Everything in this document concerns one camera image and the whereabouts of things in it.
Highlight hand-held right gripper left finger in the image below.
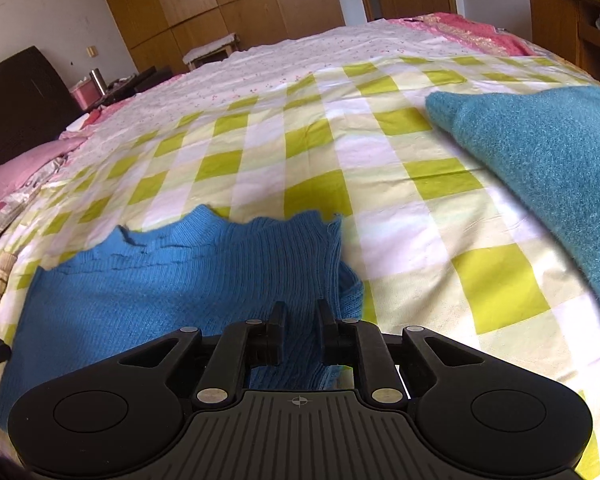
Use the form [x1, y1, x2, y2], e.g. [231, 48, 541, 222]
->
[117, 301, 288, 408]

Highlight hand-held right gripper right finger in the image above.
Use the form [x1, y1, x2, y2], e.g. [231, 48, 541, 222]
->
[315, 299, 483, 407]

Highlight dark wicker headboard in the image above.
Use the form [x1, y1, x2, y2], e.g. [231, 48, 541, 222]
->
[0, 46, 76, 176]

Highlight teal fuzzy blanket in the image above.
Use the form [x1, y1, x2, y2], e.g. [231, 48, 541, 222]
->
[425, 86, 600, 335]

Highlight blue striped knit sweater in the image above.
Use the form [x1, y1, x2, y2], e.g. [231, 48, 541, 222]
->
[0, 205, 366, 433]

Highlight pink pillow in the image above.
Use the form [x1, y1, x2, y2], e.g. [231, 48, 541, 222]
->
[0, 137, 83, 211]

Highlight pink box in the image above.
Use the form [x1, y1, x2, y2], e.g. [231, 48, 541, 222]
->
[69, 79, 101, 111]

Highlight dark nightstand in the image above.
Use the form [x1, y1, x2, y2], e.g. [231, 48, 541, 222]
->
[102, 65, 173, 107]

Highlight wooden wardrobe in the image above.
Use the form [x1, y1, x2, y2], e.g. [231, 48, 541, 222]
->
[91, 0, 346, 75]

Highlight green checked bed sheet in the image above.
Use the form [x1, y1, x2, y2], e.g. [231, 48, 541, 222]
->
[0, 52, 600, 480]

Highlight wooden desk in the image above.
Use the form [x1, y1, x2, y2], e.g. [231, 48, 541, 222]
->
[525, 0, 600, 92]

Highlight pink embroidered blanket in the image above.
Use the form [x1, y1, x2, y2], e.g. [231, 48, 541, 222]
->
[385, 12, 537, 59]

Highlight cushioned wooden stool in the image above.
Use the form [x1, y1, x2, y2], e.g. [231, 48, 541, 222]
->
[182, 32, 242, 72]

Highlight pink patterned quilt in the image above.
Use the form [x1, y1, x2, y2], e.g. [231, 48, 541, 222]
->
[0, 157, 73, 256]

